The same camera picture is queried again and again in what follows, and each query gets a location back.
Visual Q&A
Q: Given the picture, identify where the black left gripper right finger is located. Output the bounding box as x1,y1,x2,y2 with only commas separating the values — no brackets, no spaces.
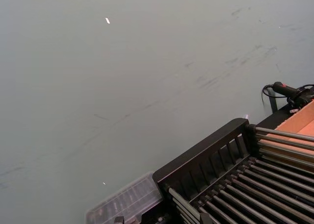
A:
199,212,213,224

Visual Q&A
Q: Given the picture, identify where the clear plastic case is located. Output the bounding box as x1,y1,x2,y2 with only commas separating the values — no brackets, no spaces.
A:
85,171,164,224

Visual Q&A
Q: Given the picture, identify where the black rack with steel bars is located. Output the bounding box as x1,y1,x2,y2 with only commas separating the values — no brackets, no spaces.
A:
152,118,314,224

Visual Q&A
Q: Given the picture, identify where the shallow brown cardboard tray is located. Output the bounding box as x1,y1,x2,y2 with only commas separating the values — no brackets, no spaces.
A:
274,100,314,158

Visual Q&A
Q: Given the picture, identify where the plain pale wall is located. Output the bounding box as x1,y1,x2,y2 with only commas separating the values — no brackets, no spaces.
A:
0,0,314,224

